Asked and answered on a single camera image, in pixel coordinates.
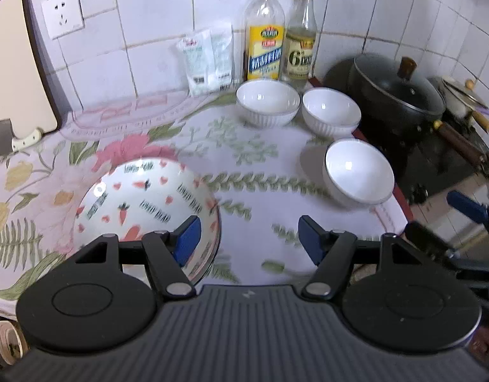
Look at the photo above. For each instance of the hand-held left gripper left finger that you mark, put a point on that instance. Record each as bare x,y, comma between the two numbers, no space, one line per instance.
188,238

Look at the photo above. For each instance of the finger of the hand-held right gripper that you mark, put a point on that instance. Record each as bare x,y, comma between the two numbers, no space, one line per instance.
429,240
467,207

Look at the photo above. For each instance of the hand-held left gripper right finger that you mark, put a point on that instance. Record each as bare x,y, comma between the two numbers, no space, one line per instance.
311,238

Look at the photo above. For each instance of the rabbit and carrot print plate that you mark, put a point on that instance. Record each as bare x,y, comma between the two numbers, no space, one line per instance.
141,195

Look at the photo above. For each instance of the white ribbed bowl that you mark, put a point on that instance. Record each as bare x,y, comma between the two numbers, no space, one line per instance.
331,109
357,171
268,99

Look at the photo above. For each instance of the black gas stove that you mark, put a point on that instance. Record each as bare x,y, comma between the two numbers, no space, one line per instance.
423,155

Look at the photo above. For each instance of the floral tablecloth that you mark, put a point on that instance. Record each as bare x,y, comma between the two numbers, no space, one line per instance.
244,191

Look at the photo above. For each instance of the small white enamel pot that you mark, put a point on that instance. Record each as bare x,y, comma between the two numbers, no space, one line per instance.
455,103

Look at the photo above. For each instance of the black cooking pot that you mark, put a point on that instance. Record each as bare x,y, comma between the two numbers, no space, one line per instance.
387,121

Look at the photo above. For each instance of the glass pot lid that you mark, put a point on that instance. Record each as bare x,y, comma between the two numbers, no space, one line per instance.
395,87

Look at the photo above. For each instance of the white seasoning bag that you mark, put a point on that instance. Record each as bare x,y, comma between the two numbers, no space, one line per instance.
196,63
223,55

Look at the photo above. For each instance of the yellow cap vinegar bottle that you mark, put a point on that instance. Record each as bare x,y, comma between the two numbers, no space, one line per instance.
300,51

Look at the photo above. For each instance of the yellow label cooking wine bottle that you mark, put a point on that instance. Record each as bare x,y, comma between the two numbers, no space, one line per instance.
264,47

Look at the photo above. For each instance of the white round container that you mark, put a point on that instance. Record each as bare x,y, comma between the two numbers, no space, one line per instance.
7,344

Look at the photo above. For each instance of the white cutting board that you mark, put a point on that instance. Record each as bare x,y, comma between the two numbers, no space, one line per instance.
13,67

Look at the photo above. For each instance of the white wall socket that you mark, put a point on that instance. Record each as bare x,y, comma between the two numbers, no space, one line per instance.
62,14

